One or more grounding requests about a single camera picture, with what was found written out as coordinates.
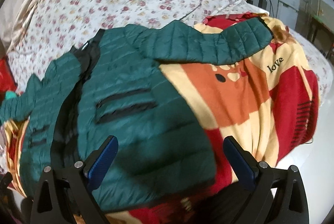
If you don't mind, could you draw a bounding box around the floral quilt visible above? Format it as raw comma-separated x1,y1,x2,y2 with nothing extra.
7,0,259,91

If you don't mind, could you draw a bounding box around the red orange love blanket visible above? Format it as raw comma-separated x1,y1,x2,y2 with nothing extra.
3,15,319,223

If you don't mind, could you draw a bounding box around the dark green quilted jacket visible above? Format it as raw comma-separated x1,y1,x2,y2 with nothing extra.
1,18,273,212

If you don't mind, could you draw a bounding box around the red clothes pile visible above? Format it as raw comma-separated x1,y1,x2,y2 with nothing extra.
0,56,17,92

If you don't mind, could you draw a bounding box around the black power adapter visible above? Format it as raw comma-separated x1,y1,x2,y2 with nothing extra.
258,0,267,10

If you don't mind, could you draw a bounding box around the teal green garment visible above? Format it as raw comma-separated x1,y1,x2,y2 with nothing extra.
5,91,18,100

